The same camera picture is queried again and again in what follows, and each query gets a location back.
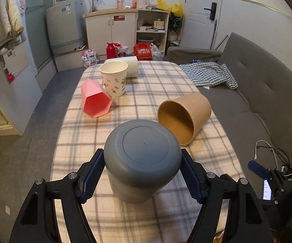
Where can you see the red thermos flask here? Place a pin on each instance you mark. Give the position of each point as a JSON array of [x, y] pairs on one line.
[[111, 51]]

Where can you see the blue checkered cloth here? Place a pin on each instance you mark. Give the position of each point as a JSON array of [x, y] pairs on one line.
[[209, 74]]

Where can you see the grey washing machine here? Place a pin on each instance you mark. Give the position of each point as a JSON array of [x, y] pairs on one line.
[[66, 27]]

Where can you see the white door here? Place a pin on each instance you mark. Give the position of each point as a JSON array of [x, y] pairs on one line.
[[198, 31]]

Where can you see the grey fabric sofa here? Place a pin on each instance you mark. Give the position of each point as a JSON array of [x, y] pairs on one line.
[[259, 111]]

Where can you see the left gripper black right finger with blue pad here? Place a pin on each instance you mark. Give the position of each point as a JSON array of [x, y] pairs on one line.
[[246, 220]]

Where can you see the pink cup on counter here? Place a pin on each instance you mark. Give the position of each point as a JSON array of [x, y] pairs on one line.
[[120, 4]]

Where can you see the brown kraft paper cup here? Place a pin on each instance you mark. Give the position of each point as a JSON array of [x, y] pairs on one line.
[[185, 116]]

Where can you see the hanging cream quilted jacket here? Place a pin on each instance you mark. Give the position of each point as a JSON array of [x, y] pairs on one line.
[[11, 24]]

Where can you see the white cabinet with doors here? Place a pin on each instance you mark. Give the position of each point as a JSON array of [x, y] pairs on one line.
[[111, 25]]

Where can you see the open wooden shelf unit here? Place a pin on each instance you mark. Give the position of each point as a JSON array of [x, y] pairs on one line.
[[152, 27]]

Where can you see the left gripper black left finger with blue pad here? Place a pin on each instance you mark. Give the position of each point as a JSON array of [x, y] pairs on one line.
[[36, 220]]

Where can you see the white electric kettle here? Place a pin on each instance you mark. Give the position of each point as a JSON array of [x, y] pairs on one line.
[[142, 4]]

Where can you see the black door handle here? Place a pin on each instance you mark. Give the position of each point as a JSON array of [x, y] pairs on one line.
[[212, 11]]

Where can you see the yellow plastic bag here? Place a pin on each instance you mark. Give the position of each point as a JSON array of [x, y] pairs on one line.
[[176, 9]]

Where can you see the white floral paper cup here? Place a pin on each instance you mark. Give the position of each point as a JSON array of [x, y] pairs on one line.
[[114, 77]]

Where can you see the grey plastic cup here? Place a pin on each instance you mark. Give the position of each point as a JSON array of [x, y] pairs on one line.
[[141, 157]]

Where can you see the red shopping bag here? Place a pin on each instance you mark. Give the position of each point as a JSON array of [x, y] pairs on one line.
[[142, 52]]

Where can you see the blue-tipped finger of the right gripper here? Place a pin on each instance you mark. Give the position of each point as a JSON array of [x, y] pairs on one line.
[[259, 170]]

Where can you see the plain white cup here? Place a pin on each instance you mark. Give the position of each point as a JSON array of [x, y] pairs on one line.
[[132, 63]]

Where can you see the pink hexagonal cup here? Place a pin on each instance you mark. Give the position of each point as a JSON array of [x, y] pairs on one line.
[[95, 101]]

